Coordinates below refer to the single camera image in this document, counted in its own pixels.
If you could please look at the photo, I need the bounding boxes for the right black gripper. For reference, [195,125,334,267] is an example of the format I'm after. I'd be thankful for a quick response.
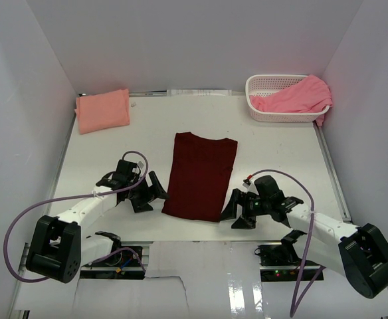
[217,188,271,229]

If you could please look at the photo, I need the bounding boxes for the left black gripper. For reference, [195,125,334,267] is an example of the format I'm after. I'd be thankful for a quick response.
[126,171,169,213]

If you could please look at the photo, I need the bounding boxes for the dark red t shirt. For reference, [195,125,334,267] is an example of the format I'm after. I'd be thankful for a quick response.
[162,132,238,223]

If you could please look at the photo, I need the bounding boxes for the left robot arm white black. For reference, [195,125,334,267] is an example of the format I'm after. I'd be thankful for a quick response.
[25,159,169,283]

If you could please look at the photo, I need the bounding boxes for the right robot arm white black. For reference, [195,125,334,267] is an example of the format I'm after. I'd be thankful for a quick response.
[221,175,388,298]

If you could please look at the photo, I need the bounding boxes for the folded salmon pink t shirt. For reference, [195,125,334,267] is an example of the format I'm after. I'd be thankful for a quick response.
[75,89,130,135]

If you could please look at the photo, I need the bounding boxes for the white paper sheets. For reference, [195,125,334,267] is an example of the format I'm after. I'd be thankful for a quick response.
[166,89,232,96]

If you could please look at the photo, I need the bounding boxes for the white plastic basket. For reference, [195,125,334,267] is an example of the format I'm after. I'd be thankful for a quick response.
[245,74,330,123]

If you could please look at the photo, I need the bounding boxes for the pink t shirt in basket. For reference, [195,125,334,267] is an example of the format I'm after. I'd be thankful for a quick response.
[250,75,333,127]

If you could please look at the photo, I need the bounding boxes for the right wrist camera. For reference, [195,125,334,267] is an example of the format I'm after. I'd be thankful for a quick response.
[243,175,254,188]

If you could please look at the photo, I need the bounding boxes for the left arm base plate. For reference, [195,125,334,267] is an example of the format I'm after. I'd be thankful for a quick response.
[80,245,149,280]

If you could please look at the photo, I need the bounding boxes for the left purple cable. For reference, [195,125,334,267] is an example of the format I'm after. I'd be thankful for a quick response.
[3,151,148,283]

